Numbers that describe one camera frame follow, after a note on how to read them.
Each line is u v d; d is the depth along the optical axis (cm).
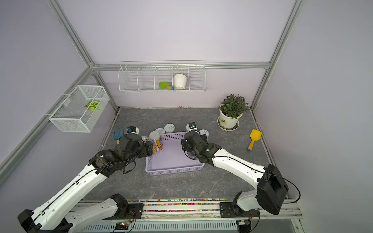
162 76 102
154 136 88
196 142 59
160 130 99
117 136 105
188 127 72
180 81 93
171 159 95
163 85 100
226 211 74
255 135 103
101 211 56
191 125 70
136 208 76
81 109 82
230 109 96
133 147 53
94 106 81
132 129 63
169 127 102
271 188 41
